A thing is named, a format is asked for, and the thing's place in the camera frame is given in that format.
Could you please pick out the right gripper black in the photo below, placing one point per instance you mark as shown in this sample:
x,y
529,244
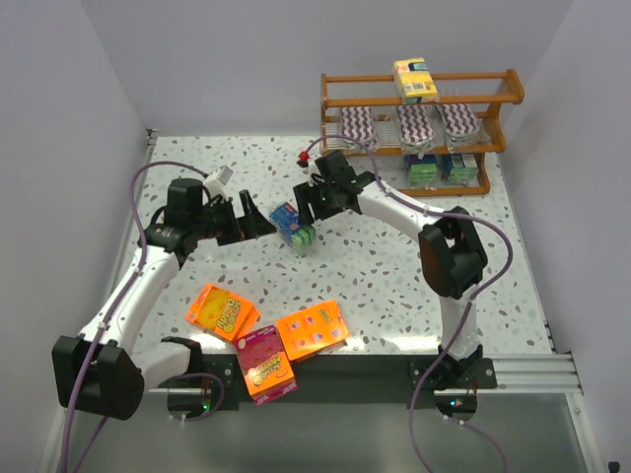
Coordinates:
x,y
315,200

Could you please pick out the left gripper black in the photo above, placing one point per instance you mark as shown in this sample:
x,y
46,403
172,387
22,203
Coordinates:
x,y
235,223

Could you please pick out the blue green sponge pack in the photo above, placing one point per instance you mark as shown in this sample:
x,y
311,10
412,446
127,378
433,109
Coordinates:
x,y
459,169
421,170
286,219

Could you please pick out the orange Scrub Daddy box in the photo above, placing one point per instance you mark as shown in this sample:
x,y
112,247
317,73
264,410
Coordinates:
x,y
225,314

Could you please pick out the silver scourer pack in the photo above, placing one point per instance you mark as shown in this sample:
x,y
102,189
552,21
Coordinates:
x,y
356,122

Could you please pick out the orange Scrub Mommy box back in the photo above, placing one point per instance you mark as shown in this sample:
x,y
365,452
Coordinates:
x,y
309,331

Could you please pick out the pink Scrub Mommy box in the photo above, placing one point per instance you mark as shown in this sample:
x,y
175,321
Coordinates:
x,y
265,366

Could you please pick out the yellow sponge pack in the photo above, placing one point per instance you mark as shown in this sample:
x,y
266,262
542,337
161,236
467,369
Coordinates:
x,y
413,81

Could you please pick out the pink grey zigzag sponge pack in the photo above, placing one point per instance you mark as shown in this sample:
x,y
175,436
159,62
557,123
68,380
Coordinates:
x,y
461,125

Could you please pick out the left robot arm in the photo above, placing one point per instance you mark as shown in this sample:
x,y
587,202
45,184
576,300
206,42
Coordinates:
x,y
95,371

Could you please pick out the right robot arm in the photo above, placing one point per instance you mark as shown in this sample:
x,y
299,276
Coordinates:
x,y
452,259

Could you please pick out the orange wooden shelf rack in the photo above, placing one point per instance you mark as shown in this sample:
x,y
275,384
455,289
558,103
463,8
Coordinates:
x,y
440,144

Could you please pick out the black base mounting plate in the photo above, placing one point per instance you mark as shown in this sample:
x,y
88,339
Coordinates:
x,y
342,379

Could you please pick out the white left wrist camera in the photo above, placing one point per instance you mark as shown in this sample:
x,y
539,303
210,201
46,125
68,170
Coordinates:
x,y
217,180

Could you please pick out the aluminium rail frame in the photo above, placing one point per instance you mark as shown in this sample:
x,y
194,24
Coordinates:
x,y
537,374

